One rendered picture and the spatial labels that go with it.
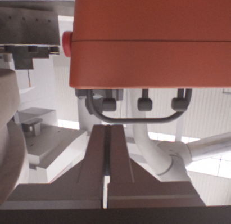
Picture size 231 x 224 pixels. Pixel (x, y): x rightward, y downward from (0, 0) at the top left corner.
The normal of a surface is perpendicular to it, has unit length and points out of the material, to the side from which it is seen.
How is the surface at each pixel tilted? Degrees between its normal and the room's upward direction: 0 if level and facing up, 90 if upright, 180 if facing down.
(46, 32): 90
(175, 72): 97
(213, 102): 90
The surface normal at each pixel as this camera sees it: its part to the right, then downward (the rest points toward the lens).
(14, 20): 0.40, 0.24
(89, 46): 0.03, 0.14
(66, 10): 0.38, 0.54
